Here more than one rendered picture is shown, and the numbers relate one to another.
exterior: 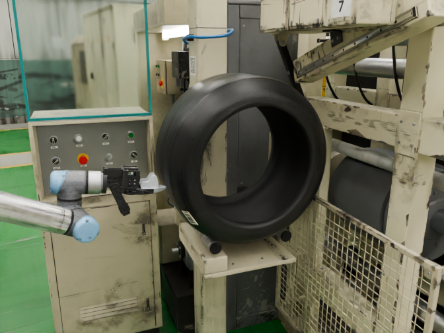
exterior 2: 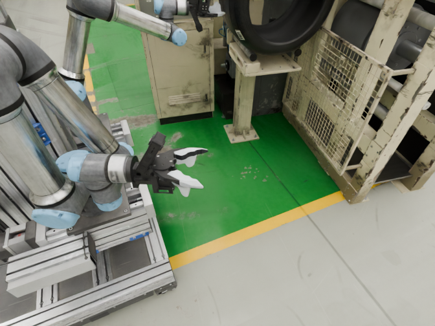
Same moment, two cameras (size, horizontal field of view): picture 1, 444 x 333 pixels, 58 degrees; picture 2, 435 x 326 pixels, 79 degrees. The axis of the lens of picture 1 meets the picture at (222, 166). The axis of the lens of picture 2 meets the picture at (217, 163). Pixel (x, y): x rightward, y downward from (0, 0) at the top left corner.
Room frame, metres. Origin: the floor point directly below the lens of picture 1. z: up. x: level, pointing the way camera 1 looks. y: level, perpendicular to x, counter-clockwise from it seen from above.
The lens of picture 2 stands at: (-0.22, 0.06, 1.54)
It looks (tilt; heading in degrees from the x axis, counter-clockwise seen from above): 45 degrees down; 6
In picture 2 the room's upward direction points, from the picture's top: straight up
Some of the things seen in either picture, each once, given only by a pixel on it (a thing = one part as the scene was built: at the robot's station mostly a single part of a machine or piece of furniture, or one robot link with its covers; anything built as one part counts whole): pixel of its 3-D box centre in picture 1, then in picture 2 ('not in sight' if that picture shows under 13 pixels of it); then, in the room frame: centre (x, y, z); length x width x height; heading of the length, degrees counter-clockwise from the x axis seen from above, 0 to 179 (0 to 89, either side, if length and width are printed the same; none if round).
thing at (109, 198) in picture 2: not in sight; (107, 187); (0.23, 0.44, 0.94); 0.11 x 0.08 x 0.11; 4
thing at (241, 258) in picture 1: (233, 246); (263, 59); (1.50, -0.05, 0.80); 0.37 x 0.36 x 0.02; 110
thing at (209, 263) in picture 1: (201, 244); (243, 56); (1.45, 0.08, 0.84); 0.36 x 0.09 x 0.06; 20
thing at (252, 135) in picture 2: not in sight; (241, 130); (1.73, 0.06, 0.02); 0.27 x 0.27 x 0.04; 20
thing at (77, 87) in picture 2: not in sight; (74, 98); (0.78, 0.85, 0.88); 0.13 x 0.12 x 0.14; 37
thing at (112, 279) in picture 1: (100, 229); (177, 48); (2.02, 0.66, 0.63); 0.56 x 0.41 x 1.27; 110
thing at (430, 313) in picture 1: (332, 292); (320, 91); (1.40, -0.44, 0.65); 0.90 x 0.02 x 0.70; 20
